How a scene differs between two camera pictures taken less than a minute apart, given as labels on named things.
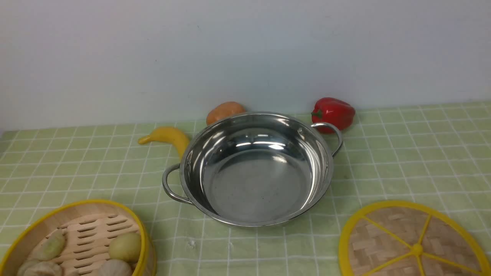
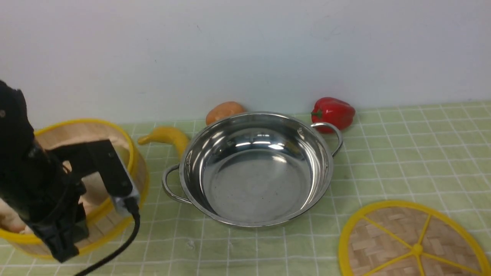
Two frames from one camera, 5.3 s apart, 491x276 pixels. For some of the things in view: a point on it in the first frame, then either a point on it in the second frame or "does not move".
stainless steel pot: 257,169 does not move
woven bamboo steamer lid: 402,238 does not move
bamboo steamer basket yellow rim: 91,237 to 106,225
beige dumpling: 37,268 to 10,220
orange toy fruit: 224,110 does not move
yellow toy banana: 168,134 does not move
